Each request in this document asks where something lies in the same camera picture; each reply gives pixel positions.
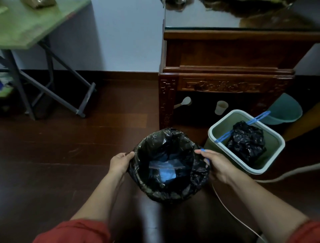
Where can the person's right hand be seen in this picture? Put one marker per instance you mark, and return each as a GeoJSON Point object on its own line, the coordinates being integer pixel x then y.
{"type": "Point", "coordinates": [220, 166]}

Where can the person's left hand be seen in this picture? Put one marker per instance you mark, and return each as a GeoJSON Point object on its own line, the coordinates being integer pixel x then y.
{"type": "Point", "coordinates": [118, 164]}

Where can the person's left thumb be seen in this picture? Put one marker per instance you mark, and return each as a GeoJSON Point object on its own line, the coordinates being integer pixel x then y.
{"type": "Point", "coordinates": [128, 155]}

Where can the person's right thumb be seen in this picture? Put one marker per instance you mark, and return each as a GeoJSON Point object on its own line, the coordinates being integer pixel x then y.
{"type": "Point", "coordinates": [203, 153]}

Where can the black trash bag liner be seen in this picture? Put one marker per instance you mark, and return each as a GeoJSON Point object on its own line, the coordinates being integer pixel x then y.
{"type": "Point", "coordinates": [200, 177]}

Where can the person's right forearm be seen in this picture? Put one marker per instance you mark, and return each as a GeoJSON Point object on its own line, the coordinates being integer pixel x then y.
{"type": "Point", "coordinates": [265, 202]}

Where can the person's left forearm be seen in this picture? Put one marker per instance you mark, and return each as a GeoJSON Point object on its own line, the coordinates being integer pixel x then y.
{"type": "Point", "coordinates": [100, 197]}

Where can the clear plastic wrapper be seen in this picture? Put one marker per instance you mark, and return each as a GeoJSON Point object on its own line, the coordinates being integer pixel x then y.
{"type": "Point", "coordinates": [163, 172]}

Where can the crumpled black plastic bag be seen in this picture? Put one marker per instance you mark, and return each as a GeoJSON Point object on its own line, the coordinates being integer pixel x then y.
{"type": "Point", "coordinates": [247, 142]}

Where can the white plastic cup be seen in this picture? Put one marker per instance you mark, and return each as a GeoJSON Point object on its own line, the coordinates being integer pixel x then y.
{"type": "Point", "coordinates": [221, 108]}

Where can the white plastic spoon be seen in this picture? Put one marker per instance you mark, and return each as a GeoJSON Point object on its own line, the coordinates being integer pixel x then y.
{"type": "Point", "coordinates": [186, 101]}

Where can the long blue plastic strip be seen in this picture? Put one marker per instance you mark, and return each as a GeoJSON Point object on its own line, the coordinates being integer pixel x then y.
{"type": "Point", "coordinates": [257, 118]}

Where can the green rectangular waste bin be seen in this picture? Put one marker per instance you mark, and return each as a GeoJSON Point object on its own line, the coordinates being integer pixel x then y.
{"type": "Point", "coordinates": [273, 155]}

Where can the teal plastic dustpan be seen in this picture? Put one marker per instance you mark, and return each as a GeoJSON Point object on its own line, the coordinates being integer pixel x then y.
{"type": "Point", "coordinates": [283, 110]}

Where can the red left sleeve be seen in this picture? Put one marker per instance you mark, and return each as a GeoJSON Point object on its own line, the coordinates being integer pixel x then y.
{"type": "Point", "coordinates": [75, 232]}

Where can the red sleeve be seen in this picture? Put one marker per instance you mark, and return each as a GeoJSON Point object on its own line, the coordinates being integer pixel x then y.
{"type": "Point", "coordinates": [75, 232]}
{"type": "Point", "coordinates": [306, 234]}

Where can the carved dark wooden table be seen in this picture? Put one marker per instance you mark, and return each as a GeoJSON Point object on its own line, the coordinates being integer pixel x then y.
{"type": "Point", "coordinates": [225, 55]}

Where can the orange-brown wooden board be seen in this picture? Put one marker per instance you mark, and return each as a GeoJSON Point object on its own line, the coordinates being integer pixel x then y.
{"type": "Point", "coordinates": [303, 125]}

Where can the red right sleeve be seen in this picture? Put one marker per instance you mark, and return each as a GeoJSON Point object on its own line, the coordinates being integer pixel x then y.
{"type": "Point", "coordinates": [306, 234]}

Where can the glass table cover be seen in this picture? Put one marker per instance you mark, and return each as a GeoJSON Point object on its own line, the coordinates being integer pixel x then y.
{"type": "Point", "coordinates": [212, 15]}

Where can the clutter of coloured items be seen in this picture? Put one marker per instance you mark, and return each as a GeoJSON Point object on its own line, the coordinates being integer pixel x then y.
{"type": "Point", "coordinates": [5, 90]}

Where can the green folding table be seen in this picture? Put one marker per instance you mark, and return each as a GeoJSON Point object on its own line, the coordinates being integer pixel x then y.
{"type": "Point", "coordinates": [27, 27]}

